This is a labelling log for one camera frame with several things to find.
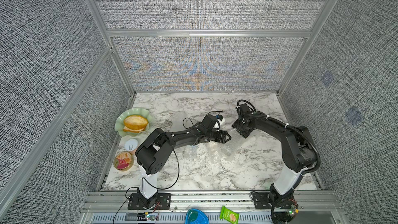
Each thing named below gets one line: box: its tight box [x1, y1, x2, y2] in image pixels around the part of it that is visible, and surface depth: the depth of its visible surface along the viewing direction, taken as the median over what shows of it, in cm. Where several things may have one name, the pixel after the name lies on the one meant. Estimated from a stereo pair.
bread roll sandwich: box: [122, 114, 149, 133], surface depth 97 cm
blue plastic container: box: [185, 208, 210, 224], surface depth 63 cm
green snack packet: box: [219, 205, 240, 224], surface depth 70 cm
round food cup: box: [112, 150, 135, 172], surface depth 83 cm
